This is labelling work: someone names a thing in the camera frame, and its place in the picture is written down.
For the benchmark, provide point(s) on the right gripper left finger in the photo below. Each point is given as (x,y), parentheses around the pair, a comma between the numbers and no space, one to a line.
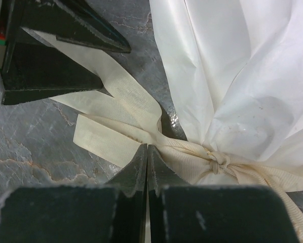
(111,212)

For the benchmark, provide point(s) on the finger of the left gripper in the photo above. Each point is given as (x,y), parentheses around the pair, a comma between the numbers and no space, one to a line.
(74,22)

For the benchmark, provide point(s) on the white wrapping paper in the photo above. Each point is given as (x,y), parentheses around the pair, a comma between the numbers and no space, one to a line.
(235,73)

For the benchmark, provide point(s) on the cream ribbon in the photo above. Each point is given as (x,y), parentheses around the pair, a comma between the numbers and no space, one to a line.
(141,126)

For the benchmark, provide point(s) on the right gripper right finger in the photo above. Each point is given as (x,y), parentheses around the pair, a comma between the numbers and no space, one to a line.
(180,212)

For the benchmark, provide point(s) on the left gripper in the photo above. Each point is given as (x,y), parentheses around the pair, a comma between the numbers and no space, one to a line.
(34,71)

